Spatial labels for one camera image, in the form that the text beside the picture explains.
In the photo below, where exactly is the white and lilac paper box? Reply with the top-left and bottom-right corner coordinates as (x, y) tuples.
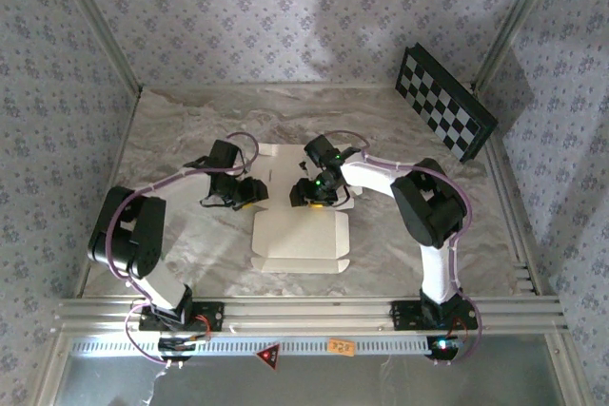
(250, 142), (363, 275)

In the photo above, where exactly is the orange paper label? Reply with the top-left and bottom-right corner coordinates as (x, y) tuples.
(327, 338), (358, 358)

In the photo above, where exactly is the red triangle warning sticker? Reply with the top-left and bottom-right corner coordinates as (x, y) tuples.
(255, 341), (282, 372)

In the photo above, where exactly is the black white checkerboard panel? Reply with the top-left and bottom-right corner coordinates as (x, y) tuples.
(394, 42), (500, 164)

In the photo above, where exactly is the grey metal sheet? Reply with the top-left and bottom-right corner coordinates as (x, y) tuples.
(51, 334), (572, 406)

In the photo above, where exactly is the aluminium profile rail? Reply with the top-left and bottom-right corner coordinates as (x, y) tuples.
(54, 296), (570, 335)

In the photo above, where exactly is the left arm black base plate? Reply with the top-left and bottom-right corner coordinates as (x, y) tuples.
(138, 300), (226, 333)

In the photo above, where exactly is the left aluminium side rail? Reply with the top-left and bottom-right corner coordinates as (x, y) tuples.
(73, 87), (144, 300)

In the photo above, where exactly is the aluminium side rail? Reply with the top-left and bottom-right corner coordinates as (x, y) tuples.
(73, 87), (144, 300)
(478, 87), (546, 297)

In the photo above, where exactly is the slotted grey cable duct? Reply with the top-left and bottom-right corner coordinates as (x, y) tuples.
(70, 335), (461, 358)

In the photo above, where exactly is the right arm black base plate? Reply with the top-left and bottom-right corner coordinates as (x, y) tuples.
(389, 299), (480, 333)

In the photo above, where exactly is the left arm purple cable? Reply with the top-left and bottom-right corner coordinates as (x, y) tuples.
(105, 131), (261, 369)

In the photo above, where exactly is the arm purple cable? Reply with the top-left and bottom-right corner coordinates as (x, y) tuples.
(323, 129), (484, 368)
(105, 131), (261, 369)

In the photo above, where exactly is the right aluminium side rail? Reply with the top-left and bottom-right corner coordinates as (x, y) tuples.
(478, 87), (546, 297)

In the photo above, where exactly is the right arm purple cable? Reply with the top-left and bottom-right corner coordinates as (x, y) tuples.
(323, 129), (484, 368)

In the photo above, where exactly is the left aluminium frame post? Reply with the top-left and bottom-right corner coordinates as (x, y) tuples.
(45, 0), (144, 96)

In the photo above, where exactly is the aluminium frame post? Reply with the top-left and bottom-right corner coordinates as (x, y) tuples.
(45, 0), (144, 96)
(473, 0), (567, 93)

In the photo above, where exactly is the right aluminium frame post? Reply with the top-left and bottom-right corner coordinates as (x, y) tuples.
(473, 0), (567, 93)

